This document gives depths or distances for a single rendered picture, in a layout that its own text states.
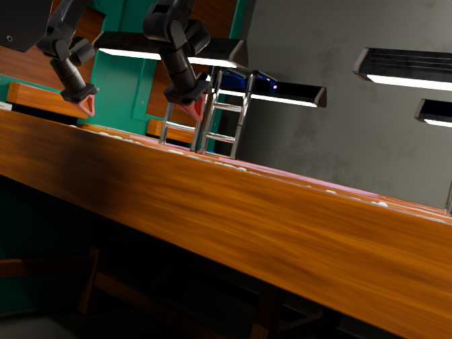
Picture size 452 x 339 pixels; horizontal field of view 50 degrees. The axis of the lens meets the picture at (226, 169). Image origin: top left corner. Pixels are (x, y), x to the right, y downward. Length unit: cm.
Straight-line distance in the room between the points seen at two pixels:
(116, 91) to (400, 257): 155
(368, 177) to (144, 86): 154
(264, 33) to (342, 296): 300
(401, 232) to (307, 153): 250
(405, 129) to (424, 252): 229
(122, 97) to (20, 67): 47
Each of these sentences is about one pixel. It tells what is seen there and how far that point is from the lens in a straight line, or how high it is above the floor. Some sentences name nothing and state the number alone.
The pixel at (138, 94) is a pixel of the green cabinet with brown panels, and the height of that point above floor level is 95.
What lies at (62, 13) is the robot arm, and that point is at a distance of 145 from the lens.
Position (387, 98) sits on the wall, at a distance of 314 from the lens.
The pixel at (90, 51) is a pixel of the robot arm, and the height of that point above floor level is 99.
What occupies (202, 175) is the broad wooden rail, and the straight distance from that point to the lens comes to 99.
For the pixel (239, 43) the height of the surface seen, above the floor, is 110.
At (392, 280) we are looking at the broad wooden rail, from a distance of 82.
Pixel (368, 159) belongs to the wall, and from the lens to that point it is 311.
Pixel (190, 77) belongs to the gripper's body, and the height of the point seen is 94.
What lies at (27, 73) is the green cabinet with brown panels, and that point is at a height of 90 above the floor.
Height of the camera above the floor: 80
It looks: 2 degrees down
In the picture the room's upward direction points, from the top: 13 degrees clockwise
